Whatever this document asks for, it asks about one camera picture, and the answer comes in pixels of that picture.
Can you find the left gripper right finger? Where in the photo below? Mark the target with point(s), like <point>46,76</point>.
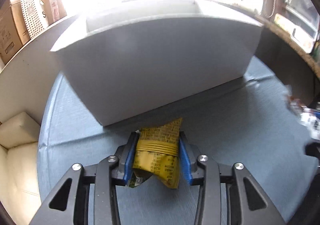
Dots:
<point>246,200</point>

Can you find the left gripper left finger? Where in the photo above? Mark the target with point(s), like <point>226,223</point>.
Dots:
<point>68,201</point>

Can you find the dark yellow snack packet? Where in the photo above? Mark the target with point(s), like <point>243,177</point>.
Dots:
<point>157,154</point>

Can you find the cream leather sofa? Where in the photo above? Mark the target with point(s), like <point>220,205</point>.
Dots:
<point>20,194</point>

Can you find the wooden side shelf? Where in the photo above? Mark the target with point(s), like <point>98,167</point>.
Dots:
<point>286,37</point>

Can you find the clear plastic storage bin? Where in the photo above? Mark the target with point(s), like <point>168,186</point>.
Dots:
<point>300,19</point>

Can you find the white open storage box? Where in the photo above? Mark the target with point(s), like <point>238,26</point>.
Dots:
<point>145,54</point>

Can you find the tall brown cardboard box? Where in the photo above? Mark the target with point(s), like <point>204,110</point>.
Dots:
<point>14,33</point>

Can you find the white dotted paper bag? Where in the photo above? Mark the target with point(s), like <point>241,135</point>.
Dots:
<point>34,17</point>

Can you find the small open cardboard box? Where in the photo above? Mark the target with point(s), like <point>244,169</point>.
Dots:
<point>53,10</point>

